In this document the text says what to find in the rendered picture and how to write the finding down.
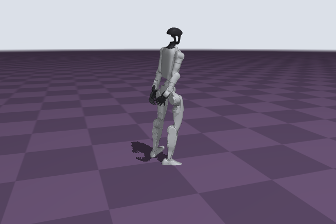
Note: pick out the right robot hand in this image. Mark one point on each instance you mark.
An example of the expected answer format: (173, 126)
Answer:
(161, 99)

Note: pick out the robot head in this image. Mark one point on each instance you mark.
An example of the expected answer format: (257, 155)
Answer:
(174, 32)

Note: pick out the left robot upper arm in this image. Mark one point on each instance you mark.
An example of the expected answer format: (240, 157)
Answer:
(159, 67)

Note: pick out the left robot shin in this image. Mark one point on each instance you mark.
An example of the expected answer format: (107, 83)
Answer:
(156, 135)

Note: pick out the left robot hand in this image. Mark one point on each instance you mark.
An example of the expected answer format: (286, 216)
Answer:
(153, 95)

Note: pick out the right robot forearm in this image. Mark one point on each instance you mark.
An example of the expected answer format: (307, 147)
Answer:
(172, 83)

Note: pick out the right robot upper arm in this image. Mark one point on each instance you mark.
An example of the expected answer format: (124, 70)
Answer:
(178, 56)

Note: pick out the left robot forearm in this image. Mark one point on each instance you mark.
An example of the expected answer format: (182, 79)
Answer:
(157, 80)

